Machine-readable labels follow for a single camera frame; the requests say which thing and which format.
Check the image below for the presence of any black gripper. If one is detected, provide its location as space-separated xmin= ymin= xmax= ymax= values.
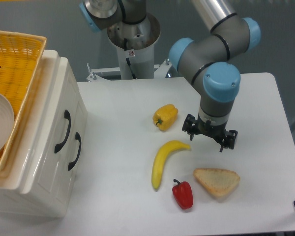
xmin=182 ymin=114 xmax=238 ymax=152

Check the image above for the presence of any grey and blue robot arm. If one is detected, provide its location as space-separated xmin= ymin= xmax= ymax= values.
xmin=79 ymin=0 xmax=261 ymax=149

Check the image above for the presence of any white drawer cabinet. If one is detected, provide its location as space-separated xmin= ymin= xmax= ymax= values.
xmin=0 ymin=49 xmax=88 ymax=219

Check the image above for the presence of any yellow bell pepper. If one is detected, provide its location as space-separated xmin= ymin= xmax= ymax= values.
xmin=152 ymin=104 xmax=178 ymax=131

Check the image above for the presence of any slice of bread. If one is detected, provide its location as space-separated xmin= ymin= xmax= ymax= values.
xmin=193 ymin=168 xmax=240 ymax=198

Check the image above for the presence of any yellow banana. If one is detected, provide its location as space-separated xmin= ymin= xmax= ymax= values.
xmin=151 ymin=140 xmax=191 ymax=191

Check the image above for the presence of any red bell pepper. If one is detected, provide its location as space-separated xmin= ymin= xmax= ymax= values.
xmin=172 ymin=179 xmax=193 ymax=210

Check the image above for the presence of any yellow woven basket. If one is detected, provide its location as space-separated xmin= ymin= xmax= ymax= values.
xmin=0 ymin=30 xmax=47 ymax=172

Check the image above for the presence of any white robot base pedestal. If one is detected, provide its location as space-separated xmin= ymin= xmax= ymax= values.
xmin=86 ymin=12 xmax=175 ymax=81

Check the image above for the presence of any black cable on pedestal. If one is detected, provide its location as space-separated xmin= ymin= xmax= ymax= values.
xmin=123 ymin=38 xmax=137 ymax=80

